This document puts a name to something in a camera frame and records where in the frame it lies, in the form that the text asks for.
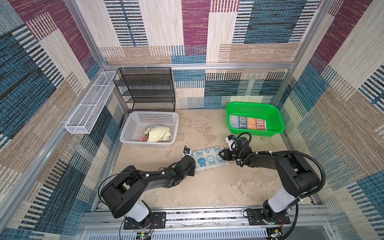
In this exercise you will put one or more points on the aluminium front rail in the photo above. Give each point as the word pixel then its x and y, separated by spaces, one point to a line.
pixel 219 223

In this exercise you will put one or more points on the pale green teal towel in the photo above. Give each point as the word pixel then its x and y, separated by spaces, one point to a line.
pixel 158 134

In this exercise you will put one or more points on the blue bunny pattern towel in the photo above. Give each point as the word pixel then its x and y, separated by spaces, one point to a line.
pixel 208 158

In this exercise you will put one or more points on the green plastic basket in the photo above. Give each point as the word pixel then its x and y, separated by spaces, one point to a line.
pixel 270 113

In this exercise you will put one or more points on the white wire mesh tray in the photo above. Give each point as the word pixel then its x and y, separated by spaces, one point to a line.
pixel 86 114

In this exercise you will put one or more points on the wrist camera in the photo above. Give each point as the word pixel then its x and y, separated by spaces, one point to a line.
pixel 231 140
pixel 186 151

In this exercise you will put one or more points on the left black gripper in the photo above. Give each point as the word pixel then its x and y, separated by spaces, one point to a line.
pixel 192 170

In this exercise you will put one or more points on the black wire shelf rack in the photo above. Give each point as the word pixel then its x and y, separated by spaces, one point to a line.
pixel 147 89

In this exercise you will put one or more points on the white plastic laundry basket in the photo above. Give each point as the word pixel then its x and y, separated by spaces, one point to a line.
pixel 138 121

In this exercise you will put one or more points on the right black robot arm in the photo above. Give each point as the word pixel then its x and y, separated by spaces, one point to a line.
pixel 300 174

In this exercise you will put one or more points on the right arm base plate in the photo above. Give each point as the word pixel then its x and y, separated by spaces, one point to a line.
pixel 265 216

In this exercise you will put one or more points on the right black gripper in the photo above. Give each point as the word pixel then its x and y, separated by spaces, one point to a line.
pixel 226 154

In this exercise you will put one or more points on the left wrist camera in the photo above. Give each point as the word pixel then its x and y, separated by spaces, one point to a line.
pixel 186 151

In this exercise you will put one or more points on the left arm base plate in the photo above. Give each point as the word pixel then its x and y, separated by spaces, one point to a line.
pixel 155 220

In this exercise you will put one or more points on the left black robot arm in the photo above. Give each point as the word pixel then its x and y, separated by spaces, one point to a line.
pixel 122 193

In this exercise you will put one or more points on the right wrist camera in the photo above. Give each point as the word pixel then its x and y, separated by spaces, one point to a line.
pixel 231 140

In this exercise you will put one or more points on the orange blue lettered towel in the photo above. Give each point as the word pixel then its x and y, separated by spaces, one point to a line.
pixel 239 122

